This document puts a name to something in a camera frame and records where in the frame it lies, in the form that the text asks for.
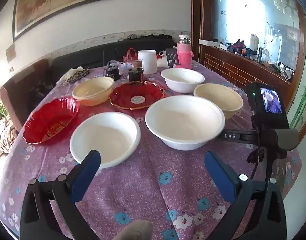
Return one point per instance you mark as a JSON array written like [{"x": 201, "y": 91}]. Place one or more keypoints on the patterned blanket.
[{"x": 1, "y": 135}]

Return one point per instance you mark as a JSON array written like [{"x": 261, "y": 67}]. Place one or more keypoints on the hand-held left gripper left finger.
[{"x": 85, "y": 176}]

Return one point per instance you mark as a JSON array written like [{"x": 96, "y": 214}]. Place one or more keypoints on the wooden glass partition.
[{"x": 233, "y": 70}]

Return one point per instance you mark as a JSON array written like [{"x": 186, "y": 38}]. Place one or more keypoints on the red plastic bag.
[{"x": 130, "y": 56}]

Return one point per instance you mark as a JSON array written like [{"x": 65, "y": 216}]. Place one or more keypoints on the brown armchair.
[{"x": 20, "y": 92}]

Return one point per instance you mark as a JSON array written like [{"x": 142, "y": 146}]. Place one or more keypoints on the red gold-rimmed plate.
[{"x": 136, "y": 95}]

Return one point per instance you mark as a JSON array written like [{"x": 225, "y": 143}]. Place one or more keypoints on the framed painting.
[{"x": 57, "y": 2}]

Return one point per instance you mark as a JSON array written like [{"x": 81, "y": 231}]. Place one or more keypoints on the small wall picture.
[{"x": 10, "y": 53}]

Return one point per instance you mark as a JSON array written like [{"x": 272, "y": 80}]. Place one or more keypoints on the pink thermos bottle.
[{"x": 184, "y": 55}]

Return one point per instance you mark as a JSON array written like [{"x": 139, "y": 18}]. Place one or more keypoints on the red scalloped plate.
[{"x": 51, "y": 120}]

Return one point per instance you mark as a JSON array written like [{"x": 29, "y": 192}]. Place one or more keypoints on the large white bowl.
[{"x": 185, "y": 120}]

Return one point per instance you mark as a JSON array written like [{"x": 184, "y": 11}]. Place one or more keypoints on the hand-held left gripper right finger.
[{"x": 219, "y": 177}]

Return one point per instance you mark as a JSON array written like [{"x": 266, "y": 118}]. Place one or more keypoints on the dark brown box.
[{"x": 136, "y": 75}]

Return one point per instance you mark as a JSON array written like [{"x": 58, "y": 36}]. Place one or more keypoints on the beige tape roll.
[{"x": 137, "y": 63}]

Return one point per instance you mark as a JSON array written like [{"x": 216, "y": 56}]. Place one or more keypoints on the black slotted spatula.
[{"x": 171, "y": 57}]

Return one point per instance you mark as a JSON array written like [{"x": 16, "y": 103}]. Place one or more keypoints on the white plastic jar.
[{"x": 147, "y": 61}]

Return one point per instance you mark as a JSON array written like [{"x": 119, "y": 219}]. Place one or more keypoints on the white gloves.
[{"x": 65, "y": 76}]

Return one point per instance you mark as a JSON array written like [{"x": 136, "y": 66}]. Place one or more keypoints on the leopard print cloth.
[{"x": 76, "y": 76}]

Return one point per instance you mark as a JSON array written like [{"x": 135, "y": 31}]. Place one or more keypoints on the green cushion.
[{"x": 1, "y": 111}]

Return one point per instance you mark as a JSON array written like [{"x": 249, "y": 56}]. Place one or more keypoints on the black power adapter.
[{"x": 112, "y": 72}]

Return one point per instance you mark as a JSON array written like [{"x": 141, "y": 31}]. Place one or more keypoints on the white flat box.
[{"x": 208, "y": 43}]

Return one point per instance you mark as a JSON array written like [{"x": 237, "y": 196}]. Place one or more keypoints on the purple floral tablecloth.
[{"x": 148, "y": 192}]

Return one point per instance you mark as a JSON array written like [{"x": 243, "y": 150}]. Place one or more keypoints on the cream ribbed bowl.
[
  {"x": 218, "y": 97},
  {"x": 93, "y": 90}
]

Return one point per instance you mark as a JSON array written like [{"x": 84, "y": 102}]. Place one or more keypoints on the black leather sofa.
[{"x": 93, "y": 55}]

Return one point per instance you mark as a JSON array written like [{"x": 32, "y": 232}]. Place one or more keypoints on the white plastic jug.
[{"x": 255, "y": 42}]

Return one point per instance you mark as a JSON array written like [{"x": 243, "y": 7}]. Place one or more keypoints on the person's left hand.
[{"x": 135, "y": 231}]

